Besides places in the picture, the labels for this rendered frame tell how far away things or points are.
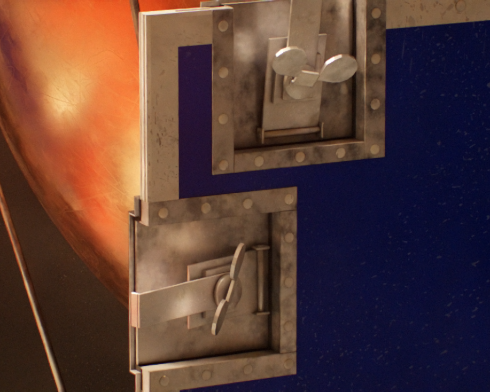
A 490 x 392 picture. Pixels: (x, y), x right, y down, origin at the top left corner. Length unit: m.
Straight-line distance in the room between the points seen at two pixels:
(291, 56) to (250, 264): 0.15
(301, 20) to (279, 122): 0.07
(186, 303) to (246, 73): 0.15
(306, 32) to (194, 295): 0.18
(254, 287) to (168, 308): 0.09
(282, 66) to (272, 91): 0.03
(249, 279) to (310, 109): 0.12
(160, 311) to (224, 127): 0.13
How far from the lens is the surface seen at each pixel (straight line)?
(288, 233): 2.11
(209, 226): 2.10
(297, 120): 2.11
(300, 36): 2.08
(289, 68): 2.07
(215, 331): 2.06
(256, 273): 2.12
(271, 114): 2.10
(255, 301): 2.12
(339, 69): 2.09
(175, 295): 2.06
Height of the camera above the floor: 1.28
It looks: 12 degrees down
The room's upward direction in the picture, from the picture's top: straight up
